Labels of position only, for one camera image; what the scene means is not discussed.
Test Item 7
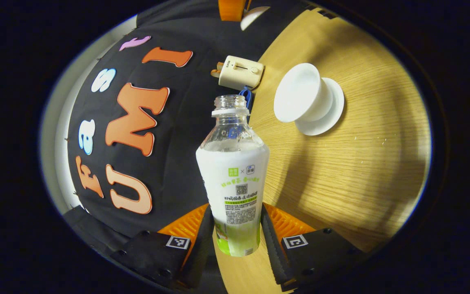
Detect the clear water bottle white label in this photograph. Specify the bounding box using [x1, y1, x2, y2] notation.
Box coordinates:
[196, 95, 270, 257]

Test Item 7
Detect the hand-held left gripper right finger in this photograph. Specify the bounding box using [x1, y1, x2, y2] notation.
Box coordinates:
[262, 203, 362, 291]

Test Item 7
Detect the white saucer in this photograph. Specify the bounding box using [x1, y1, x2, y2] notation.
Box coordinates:
[295, 77, 345, 136]

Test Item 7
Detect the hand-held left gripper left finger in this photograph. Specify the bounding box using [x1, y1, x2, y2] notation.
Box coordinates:
[111, 203, 216, 290]

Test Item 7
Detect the black backdrop cloth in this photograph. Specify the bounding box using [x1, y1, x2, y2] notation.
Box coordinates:
[66, 0, 315, 262]

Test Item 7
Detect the cream toaster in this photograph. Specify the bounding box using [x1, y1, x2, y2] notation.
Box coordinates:
[218, 56, 265, 91]

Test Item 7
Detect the white teacup lid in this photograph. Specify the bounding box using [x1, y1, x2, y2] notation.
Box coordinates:
[240, 6, 271, 31]

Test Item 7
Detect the blue folded towel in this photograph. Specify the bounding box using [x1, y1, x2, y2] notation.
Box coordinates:
[238, 89, 253, 123]

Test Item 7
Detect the white teacup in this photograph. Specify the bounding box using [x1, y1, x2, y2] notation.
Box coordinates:
[274, 63, 334, 123]

